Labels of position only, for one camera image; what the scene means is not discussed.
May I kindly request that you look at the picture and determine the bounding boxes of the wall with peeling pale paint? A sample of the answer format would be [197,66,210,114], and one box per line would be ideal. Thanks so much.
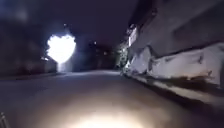
[124,0,224,90]

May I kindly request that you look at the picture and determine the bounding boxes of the dark low wall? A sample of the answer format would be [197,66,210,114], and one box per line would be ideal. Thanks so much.
[0,55,58,80]

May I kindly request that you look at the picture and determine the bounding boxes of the bush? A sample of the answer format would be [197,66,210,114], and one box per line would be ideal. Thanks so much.
[115,46,130,70]

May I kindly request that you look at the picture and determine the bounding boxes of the pale sign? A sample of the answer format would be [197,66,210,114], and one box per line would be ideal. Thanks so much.
[127,27,139,47]

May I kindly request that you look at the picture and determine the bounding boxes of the pale concrete kerb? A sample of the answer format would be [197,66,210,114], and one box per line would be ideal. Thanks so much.
[122,72,224,108]

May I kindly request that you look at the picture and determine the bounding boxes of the grey asphalt road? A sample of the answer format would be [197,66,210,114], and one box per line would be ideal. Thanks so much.
[0,69,224,128]

